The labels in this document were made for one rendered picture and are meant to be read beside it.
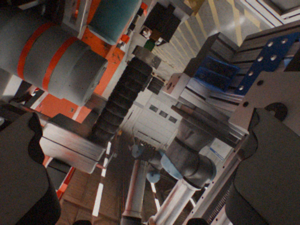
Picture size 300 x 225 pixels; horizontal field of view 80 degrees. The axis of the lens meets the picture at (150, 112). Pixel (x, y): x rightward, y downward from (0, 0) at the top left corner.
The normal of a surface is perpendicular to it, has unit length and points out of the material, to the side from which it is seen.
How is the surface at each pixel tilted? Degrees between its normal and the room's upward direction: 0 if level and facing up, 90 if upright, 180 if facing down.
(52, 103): 90
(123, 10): 90
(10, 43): 86
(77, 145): 90
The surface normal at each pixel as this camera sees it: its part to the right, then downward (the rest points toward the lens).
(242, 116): -0.84, -0.48
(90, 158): 0.15, 0.22
